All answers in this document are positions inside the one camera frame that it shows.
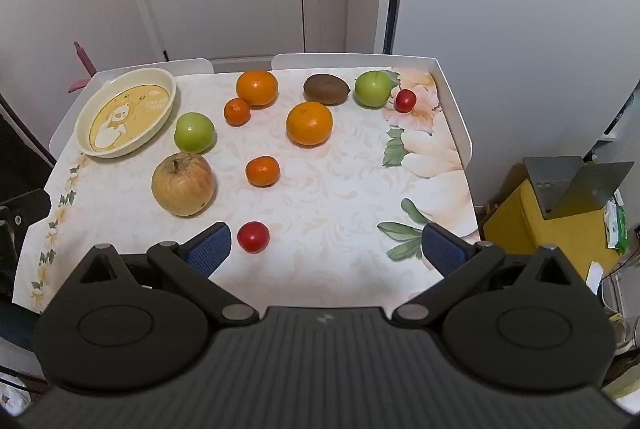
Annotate green apple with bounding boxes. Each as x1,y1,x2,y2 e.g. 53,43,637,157
174,112,216,154
354,70,393,109

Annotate floral tablecloth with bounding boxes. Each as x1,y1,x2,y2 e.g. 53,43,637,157
12,68,482,315

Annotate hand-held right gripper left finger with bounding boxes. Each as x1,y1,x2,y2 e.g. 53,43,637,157
67,222,260,326

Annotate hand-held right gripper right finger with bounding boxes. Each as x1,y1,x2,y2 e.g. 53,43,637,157
391,222,589,329

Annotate large orange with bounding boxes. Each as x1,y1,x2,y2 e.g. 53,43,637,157
286,101,334,146
235,70,279,106

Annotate yellow oval plate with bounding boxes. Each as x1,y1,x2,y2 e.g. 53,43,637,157
74,67,178,158

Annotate green white wipes packet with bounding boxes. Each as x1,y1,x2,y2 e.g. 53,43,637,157
602,200,630,256

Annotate red yellow apple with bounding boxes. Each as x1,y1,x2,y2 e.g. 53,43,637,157
151,152,216,217

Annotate round red tomato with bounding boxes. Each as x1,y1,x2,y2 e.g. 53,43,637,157
237,221,271,253

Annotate small tangerine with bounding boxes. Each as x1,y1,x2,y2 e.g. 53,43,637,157
245,155,280,188
223,98,251,126

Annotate white sliding door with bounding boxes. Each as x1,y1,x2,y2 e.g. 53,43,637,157
387,0,640,204

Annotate grey laptop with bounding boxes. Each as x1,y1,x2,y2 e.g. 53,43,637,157
522,156,635,221

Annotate red cherry tomato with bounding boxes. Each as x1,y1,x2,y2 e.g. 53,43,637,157
394,89,417,113

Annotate pink plastic object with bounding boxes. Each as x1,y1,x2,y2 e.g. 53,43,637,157
67,41,97,92

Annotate yellow box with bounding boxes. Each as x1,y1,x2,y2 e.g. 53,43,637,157
482,181,624,282

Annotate brown kiwi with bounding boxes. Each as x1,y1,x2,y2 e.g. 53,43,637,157
303,74,350,104

